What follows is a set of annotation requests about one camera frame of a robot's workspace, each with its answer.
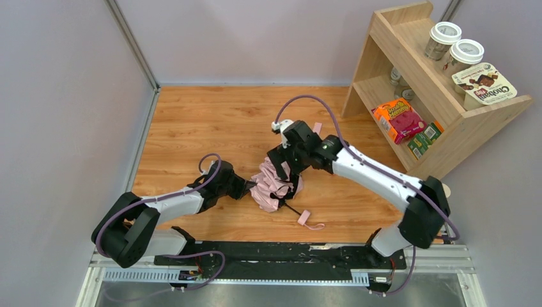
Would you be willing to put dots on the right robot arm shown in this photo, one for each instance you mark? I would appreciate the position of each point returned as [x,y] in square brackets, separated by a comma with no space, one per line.
[423,202]

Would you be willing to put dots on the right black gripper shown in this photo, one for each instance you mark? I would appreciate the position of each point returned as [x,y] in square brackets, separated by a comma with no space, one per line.
[280,157]

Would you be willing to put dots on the yellow-green juice bottle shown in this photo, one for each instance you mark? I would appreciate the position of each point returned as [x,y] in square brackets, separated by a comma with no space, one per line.
[447,190]

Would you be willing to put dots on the Chobani flip yogurt pack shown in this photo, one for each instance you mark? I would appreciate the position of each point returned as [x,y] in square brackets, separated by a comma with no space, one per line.
[482,85]

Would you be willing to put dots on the left paper coffee cup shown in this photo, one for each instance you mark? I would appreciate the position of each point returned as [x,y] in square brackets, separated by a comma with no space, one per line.
[442,36]

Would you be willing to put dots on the paper coffee cup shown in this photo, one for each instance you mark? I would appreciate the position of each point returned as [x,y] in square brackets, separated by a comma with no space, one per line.
[442,36]
[462,55]

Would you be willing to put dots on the pink folding umbrella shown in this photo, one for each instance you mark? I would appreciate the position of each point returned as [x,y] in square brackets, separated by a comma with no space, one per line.
[271,191]

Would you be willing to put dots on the green snack box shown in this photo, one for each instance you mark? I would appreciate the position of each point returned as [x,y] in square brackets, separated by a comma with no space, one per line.
[420,143]

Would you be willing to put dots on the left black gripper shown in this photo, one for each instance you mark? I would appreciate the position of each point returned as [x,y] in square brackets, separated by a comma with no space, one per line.
[239,188]

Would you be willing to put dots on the glass jar on shelf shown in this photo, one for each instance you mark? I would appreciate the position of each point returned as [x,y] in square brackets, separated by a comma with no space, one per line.
[401,88]

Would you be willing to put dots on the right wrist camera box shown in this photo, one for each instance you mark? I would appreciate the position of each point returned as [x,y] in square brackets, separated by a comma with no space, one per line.
[279,128]

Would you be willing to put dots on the orange pink snack box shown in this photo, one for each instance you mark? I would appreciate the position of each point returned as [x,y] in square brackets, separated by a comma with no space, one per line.
[399,120]

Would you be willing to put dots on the wooden shelf rack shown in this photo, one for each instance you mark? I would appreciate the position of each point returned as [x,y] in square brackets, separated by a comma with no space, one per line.
[396,38]

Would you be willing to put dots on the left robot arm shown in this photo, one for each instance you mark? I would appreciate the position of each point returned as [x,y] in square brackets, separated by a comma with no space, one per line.
[128,231]

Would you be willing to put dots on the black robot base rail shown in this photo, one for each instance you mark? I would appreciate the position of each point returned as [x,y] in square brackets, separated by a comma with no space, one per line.
[267,263]

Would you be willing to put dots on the right paper coffee cup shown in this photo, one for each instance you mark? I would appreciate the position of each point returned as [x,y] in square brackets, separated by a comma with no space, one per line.
[462,55]

